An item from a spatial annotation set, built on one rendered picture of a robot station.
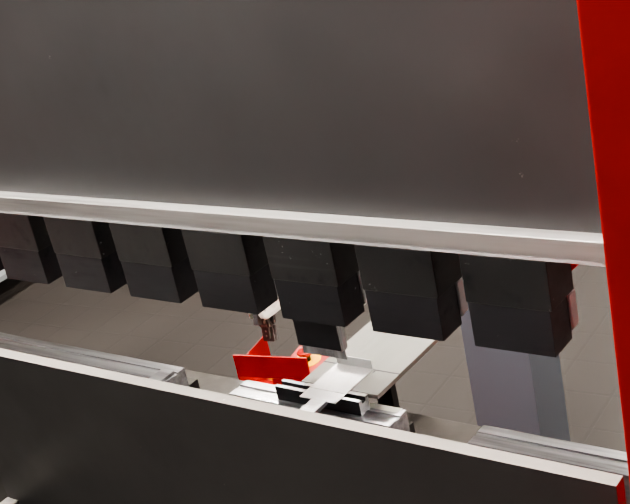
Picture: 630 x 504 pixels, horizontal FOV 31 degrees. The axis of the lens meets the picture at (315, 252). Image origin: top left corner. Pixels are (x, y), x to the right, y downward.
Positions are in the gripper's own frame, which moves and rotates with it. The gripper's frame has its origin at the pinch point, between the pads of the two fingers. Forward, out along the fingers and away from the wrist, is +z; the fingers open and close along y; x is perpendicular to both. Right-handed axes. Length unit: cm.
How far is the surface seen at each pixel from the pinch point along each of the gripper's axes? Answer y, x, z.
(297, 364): -10.1, -12.9, 3.2
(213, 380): -28.0, -1.4, -0.3
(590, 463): -58, -95, -7
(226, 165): -77, -49, -63
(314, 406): -55, -43, -11
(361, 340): -29, -41, -13
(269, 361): -10.4, -5.5, 2.7
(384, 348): -32, -48, -12
